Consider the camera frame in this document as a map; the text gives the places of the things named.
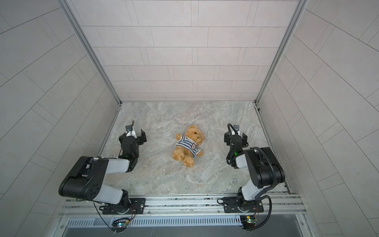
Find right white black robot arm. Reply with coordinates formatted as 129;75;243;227
224;132;285;212

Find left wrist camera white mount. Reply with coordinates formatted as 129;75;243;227
125;120;137;138

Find right aluminium corner post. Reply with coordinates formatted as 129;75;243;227
255;0;308;105

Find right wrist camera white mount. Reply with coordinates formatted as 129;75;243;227
231;124;240;136

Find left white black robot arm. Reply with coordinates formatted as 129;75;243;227
58;125;147;214

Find left small circuit board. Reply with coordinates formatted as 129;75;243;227
112;217;131;228

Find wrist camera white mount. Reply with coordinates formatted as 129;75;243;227
125;120;137;138
231;124;240;136

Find aluminium corner post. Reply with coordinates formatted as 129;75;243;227
57;0;122;106
255;0;308;105

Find right small circuit board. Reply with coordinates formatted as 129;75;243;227
240;215;258;230

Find small circuit board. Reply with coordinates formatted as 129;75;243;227
240;215;258;230
112;217;131;228

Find black corrugated cable conduit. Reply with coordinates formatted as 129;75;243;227
226;123;277;232

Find brown teddy bear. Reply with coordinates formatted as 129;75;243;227
172;125;205;168

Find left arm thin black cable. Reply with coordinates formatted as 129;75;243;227
92;202;137;233

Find white ventilation grille strip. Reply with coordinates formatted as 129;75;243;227
66;215;242;228

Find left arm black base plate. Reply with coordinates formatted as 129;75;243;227
99;198;146;215

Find aluminium mounting rail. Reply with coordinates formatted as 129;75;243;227
58;194;307;219

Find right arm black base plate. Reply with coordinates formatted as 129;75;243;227
217;197;264;213

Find left aluminium corner post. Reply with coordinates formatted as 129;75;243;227
57;0;122;106

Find blue white striped knit sweater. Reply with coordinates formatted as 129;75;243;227
176;135;201;157

